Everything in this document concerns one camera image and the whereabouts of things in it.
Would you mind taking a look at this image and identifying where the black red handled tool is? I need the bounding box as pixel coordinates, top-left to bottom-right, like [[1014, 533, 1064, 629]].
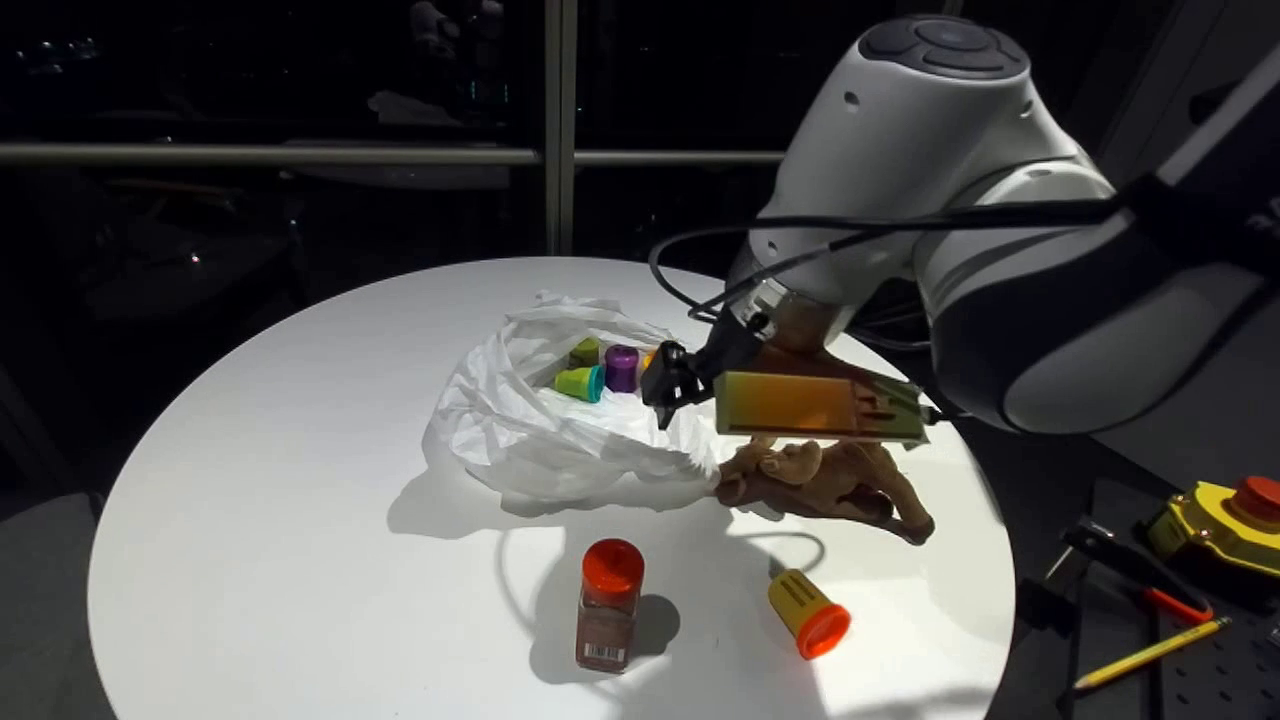
[[1041, 516, 1221, 629]]

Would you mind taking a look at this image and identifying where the dark grey slanted panel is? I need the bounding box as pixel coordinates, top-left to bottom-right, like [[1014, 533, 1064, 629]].
[[1094, 256, 1280, 489]]

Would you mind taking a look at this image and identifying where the brown plush moose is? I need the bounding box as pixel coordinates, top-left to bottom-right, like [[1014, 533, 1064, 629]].
[[712, 429, 939, 550]]

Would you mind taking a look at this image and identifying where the teal lid dough tub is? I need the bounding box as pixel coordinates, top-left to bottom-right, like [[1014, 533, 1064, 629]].
[[548, 361, 613, 409]]

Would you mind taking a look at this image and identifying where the metal window railing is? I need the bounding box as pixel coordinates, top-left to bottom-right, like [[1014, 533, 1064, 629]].
[[0, 140, 794, 172]]

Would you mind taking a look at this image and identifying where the yellow emergency stop button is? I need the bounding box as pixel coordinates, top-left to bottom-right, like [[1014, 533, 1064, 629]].
[[1144, 474, 1280, 579]]

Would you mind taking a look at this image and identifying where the yellow rectangular board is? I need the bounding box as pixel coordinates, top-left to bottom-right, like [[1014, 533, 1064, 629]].
[[712, 363, 937, 448]]

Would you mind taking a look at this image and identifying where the grey window post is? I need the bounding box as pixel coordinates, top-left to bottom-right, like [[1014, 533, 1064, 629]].
[[538, 0, 582, 261]]

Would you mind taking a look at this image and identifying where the spice jar red lid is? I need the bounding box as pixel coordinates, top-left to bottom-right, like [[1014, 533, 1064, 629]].
[[571, 537, 648, 675]]

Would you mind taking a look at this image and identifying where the black perforated bench plate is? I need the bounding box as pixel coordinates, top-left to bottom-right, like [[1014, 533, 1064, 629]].
[[993, 435, 1280, 720]]

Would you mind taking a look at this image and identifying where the yellow tub red-orange lid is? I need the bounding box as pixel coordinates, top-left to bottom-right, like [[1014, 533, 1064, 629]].
[[765, 565, 855, 666]]

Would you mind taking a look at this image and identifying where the clear plastic bag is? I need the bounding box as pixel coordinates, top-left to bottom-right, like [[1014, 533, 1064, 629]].
[[422, 292, 725, 522]]

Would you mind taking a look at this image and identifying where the yellow pencil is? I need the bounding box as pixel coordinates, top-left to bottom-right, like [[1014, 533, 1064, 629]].
[[1069, 611, 1233, 695]]

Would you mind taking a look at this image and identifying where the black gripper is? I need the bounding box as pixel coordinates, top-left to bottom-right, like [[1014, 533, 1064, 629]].
[[642, 326, 753, 433]]

